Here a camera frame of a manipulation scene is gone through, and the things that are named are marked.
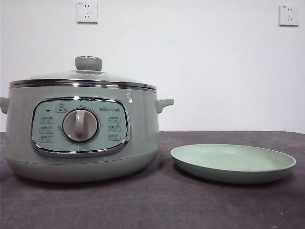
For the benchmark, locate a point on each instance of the glass lid with green knob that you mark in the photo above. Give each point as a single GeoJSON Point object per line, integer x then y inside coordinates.
{"type": "Point", "coordinates": [88, 62]}

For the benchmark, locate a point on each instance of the pale green electric steamer pot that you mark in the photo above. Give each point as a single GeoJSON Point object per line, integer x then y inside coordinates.
{"type": "Point", "coordinates": [143, 133]}

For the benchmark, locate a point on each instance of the pale green round plate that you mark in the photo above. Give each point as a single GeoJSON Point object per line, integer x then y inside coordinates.
{"type": "Point", "coordinates": [226, 173]}

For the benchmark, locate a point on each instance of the white wall socket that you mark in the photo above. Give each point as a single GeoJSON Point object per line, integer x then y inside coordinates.
{"type": "Point", "coordinates": [289, 15]}
{"type": "Point", "coordinates": [87, 13]}

